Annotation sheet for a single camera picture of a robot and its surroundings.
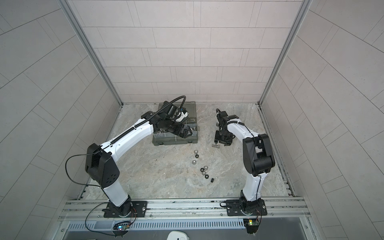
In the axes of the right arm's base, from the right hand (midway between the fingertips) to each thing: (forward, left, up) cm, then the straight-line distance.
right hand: (218, 142), depth 92 cm
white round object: (-44, +24, -1) cm, 50 cm away
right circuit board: (-42, -10, -5) cm, 43 cm away
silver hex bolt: (-1, 0, -3) cm, 3 cm away
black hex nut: (-15, +11, -3) cm, 19 cm away
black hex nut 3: (-21, +6, -3) cm, 22 cm away
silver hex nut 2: (-14, +9, -3) cm, 17 cm away
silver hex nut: (-11, +16, -3) cm, 19 cm away
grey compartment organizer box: (+6, +36, -1) cm, 37 cm away
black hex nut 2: (-19, +9, -3) cm, 21 cm away
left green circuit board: (-40, +48, 0) cm, 63 cm away
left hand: (0, +17, +15) cm, 22 cm away
